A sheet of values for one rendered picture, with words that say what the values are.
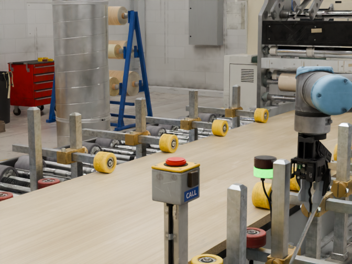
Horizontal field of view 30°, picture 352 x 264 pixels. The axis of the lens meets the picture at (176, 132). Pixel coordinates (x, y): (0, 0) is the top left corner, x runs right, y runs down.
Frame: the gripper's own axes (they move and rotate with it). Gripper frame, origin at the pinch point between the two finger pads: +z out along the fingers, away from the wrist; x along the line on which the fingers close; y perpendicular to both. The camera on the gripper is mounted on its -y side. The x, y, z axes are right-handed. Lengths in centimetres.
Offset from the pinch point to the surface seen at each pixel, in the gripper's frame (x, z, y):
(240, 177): -50, 11, -58
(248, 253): -18.0, 16.2, 0.2
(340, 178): -7.8, 2.9, -45.7
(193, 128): -114, 8, -129
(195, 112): -114, 0, -132
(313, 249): -6.8, 19.2, -20.8
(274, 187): -8.8, -5.0, 4.4
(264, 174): -11.3, -8.3, 5.4
